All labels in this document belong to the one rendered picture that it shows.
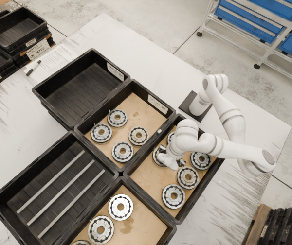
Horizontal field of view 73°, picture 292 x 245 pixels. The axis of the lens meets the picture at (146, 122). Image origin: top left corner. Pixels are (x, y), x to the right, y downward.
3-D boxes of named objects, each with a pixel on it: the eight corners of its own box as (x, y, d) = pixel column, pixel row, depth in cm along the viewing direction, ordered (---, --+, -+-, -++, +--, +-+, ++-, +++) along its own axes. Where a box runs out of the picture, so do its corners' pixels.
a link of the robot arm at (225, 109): (227, 116, 80) (247, 113, 82) (204, 70, 95) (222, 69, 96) (218, 128, 88) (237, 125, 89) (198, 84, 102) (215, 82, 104)
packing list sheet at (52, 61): (60, 42, 139) (60, 41, 139) (84, 58, 134) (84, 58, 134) (21, 69, 126) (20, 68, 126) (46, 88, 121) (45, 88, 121)
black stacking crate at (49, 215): (77, 138, 98) (71, 129, 88) (120, 179, 91) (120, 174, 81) (4, 203, 83) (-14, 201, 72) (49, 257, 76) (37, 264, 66)
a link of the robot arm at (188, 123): (171, 132, 78) (168, 153, 74) (180, 113, 64) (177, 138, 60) (188, 136, 78) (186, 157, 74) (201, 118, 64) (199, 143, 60)
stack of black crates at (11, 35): (43, 46, 208) (23, 5, 168) (63, 60, 202) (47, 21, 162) (10, 68, 192) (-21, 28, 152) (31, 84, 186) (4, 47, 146)
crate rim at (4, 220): (72, 130, 89) (71, 128, 87) (120, 175, 82) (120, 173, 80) (-11, 201, 74) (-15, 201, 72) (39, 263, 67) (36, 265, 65)
